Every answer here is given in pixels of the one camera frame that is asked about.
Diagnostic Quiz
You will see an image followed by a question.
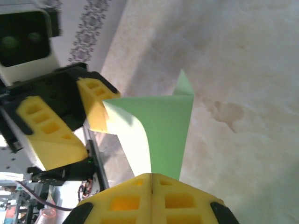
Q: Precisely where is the wide aluminium mounting rail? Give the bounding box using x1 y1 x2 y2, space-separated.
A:
83 126 110 196

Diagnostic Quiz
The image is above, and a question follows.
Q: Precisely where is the purple cable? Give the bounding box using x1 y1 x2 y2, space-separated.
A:
16 181 73 211

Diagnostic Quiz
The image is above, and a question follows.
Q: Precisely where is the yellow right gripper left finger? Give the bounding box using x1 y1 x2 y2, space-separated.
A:
62 173 153 224

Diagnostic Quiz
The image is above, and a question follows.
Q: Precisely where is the light green paper sheet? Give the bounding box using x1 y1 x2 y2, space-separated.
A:
102 69 195 182

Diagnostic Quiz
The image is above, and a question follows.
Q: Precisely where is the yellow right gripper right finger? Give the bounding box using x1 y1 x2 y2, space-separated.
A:
150 174 241 224

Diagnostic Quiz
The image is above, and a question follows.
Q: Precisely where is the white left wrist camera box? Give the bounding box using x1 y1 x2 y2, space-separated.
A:
0 9 61 87

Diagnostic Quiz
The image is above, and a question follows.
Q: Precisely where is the red wire bundle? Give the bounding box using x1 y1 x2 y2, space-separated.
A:
78 179 94 200

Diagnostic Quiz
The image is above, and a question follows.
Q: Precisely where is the orange translucent plastic object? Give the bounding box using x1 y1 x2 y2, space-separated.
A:
38 207 57 219

